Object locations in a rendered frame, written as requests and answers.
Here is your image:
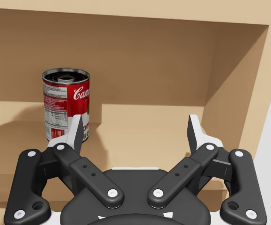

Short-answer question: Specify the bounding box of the pale wooden shelf unit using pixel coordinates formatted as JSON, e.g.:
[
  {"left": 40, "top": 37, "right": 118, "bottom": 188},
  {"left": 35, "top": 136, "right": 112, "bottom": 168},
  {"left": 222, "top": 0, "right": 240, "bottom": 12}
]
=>
[{"left": 0, "top": 0, "right": 271, "bottom": 213}]

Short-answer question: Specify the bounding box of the red and white can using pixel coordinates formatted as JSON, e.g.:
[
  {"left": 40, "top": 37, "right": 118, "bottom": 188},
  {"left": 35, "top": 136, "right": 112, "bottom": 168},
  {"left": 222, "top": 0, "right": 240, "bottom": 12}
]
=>
[{"left": 41, "top": 67, "right": 91, "bottom": 143}]

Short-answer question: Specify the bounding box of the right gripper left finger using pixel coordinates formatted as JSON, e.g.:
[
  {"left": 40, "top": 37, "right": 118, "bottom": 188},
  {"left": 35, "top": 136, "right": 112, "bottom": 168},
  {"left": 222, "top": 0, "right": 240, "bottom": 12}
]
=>
[{"left": 3, "top": 114, "right": 125, "bottom": 224}]

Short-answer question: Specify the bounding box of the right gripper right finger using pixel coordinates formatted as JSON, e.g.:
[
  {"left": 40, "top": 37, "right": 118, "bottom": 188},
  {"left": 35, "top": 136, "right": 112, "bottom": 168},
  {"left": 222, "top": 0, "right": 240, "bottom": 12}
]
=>
[{"left": 146, "top": 114, "right": 267, "bottom": 224}]

